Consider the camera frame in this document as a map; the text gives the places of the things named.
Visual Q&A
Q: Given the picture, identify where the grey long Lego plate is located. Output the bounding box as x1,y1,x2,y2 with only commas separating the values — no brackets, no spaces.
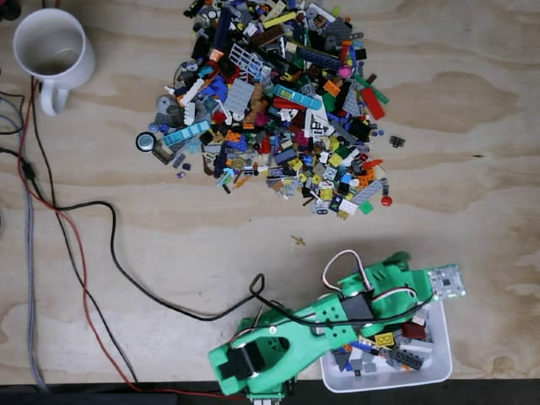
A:
352,179,384,206

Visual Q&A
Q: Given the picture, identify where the grey Lego wheel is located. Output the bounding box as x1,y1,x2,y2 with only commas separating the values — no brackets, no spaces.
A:
135,131,156,152

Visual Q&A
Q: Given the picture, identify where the camera circuit board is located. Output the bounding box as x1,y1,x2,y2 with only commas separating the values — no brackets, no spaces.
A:
427,264,468,301

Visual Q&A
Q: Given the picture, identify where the dark grey Lego plate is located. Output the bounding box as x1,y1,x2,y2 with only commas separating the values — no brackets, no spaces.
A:
323,19,354,41

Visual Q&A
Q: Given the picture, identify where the white red servo cable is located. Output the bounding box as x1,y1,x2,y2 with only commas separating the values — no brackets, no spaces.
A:
321,249,421,303

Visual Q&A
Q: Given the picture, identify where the dark blue long brick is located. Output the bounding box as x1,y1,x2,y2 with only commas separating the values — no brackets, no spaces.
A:
212,7,233,50

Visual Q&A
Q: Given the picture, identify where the dark grey long plate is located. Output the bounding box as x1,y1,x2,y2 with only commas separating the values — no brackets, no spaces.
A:
388,348,425,371

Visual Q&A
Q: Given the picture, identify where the green thin long Lego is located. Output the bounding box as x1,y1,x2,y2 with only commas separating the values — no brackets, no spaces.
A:
352,74,390,105

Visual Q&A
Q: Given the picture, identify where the thick black cable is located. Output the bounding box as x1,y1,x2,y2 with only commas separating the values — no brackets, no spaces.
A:
19,155,267,321

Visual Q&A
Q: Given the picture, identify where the white lattice Lego window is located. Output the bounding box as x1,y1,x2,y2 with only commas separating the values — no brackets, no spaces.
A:
229,43,259,73

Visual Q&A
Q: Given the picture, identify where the dark grey brown Lego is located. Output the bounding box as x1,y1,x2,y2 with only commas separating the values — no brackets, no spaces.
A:
152,142,175,165

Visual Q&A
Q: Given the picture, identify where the thin black cable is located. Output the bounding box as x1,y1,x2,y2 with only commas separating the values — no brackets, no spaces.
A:
31,78,139,384

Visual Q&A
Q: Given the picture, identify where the white long Lego brick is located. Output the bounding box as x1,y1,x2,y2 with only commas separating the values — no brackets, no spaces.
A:
181,78,206,106

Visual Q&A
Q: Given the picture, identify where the dark blue long plate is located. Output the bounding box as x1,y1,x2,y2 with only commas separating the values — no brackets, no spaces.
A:
294,45,343,71

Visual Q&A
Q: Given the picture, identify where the red long Lego plate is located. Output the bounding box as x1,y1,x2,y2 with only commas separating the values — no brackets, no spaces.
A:
359,86,386,122

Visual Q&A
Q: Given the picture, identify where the dark red Lego brick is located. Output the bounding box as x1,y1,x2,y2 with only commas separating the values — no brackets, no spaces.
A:
400,321,427,340

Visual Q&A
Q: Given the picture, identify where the grey square Lego plate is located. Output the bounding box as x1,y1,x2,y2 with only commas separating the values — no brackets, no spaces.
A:
222,78,257,117

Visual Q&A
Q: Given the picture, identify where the yellow long Lego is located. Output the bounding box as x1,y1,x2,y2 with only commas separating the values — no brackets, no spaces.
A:
263,11,298,29

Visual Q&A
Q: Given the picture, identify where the black looped cable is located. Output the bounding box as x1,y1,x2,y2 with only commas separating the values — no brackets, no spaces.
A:
0,90,25,137

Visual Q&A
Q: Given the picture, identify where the black round object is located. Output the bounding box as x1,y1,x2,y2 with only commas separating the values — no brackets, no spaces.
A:
0,0,22,22

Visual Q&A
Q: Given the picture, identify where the white printed Lego panel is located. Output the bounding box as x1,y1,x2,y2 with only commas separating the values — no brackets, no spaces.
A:
304,108,334,138

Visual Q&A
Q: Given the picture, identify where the white ceramic mug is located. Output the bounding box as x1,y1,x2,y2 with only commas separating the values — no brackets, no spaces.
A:
12,8,96,117

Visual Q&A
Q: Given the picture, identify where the brown long Lego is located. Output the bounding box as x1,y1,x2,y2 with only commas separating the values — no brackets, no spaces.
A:
249,28,284,47

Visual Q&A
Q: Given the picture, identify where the white plastic bin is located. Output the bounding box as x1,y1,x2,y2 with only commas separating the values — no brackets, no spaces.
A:
319,294,454,393

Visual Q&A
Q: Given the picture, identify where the light blue long Lego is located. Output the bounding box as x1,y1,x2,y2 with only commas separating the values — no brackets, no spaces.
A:
162,120,211,147

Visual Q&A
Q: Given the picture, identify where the cyan printed long Lego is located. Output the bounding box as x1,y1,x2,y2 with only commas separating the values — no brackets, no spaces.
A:
273,84,321,111

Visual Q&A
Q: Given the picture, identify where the grey round Lego dish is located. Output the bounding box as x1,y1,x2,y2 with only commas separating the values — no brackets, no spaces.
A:
154,94,177,114

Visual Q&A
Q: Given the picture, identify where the grey Lego wedge plate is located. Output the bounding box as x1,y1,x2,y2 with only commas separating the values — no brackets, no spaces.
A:
342,89,363,117

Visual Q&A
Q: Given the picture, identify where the grey braided cable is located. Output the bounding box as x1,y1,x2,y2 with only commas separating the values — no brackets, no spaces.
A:
0,94,47,392

